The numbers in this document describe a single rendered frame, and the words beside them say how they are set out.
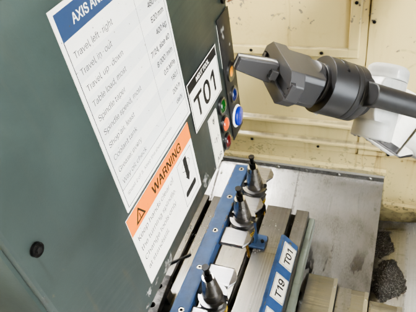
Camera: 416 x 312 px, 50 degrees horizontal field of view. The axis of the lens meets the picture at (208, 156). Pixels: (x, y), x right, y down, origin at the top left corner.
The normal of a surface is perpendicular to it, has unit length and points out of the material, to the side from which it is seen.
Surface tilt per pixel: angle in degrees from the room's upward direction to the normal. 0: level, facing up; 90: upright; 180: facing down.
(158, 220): 90
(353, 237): 24
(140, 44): 90
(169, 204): 90
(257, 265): 0
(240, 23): 90
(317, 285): 7
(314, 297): 7
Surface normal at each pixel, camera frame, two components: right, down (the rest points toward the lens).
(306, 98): 0.17, 0.64
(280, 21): -0.34, 0.66
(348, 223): -0.27, -0.40
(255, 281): -0.15, -0.74
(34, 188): 0.93, 0.12
